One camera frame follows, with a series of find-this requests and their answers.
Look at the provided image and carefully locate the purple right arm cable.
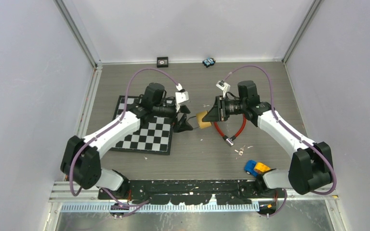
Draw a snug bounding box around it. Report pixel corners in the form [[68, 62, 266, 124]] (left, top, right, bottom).
[[224, 65, 338, 218]]

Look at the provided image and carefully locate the blue yellow toy car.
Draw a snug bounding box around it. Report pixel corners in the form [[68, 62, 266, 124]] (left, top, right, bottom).
[[244, 160, 271, 177]]

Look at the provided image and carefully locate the blue owl eraser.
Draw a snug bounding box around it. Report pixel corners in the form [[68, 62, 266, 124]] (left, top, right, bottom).
[[202, 57, 216, 68]]

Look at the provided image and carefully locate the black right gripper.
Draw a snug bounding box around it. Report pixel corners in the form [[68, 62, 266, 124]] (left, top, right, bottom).
[[203, 95, 247, 122]]

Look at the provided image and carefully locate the red cable lock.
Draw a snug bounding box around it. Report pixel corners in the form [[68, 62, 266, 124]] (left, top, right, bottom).
[[212, 115, 247, 147]]

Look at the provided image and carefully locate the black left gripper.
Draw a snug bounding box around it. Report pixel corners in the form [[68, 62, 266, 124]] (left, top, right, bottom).
[[153, 103, 193, 132]]

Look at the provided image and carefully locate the silver key bunch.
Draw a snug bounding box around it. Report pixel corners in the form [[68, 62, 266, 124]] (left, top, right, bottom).
[[234, 145, 246, 156]]

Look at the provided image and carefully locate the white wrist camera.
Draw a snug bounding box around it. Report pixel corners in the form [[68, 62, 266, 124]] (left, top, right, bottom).
[[216, 80, 231, 98], [175, 91, 189, 112]]

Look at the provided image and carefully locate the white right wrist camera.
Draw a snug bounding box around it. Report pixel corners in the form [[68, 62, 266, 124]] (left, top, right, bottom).
[[216, 80, 231, 98]]

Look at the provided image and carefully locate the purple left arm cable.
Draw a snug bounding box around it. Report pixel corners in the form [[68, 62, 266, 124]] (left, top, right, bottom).
[[68, 68, 184, 218]]

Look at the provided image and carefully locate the small black square box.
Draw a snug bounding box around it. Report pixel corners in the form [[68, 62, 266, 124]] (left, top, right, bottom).
[[156, 57, 169, 68]]

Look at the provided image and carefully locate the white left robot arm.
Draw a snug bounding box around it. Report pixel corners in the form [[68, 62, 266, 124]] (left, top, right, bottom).
[[60, 83, 190, 199]]

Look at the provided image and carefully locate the black white chessboard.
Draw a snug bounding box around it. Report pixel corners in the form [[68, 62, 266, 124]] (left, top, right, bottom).
[[110, 95, 177, 156]]

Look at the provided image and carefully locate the brass padlock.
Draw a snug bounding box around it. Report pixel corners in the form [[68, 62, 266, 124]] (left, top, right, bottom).
[[196, 110, 212, 130]]

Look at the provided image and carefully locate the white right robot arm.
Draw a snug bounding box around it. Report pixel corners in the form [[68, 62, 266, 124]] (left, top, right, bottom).
[[202, 80, 337, 198]]

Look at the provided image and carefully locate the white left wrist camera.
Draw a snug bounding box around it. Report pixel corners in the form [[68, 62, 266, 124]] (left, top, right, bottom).
[[175, 91, 189, 112]]

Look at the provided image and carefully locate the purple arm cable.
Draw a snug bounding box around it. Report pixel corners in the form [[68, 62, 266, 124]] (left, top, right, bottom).
[[68, 68, 184, 218], [224, 65, 338, 218]]

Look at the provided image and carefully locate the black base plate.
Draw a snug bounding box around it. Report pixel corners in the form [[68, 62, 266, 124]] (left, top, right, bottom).
[[98, 180, 285, 205]]

